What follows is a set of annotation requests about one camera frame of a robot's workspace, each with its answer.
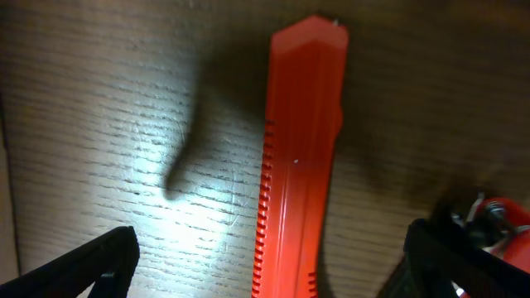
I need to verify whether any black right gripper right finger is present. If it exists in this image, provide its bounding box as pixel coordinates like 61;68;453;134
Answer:
378;219;529;298

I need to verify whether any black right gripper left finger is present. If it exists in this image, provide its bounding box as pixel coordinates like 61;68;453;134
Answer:
1;226;140;298

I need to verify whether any red utility knife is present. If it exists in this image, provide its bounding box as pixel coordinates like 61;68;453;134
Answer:
252;15;349;297

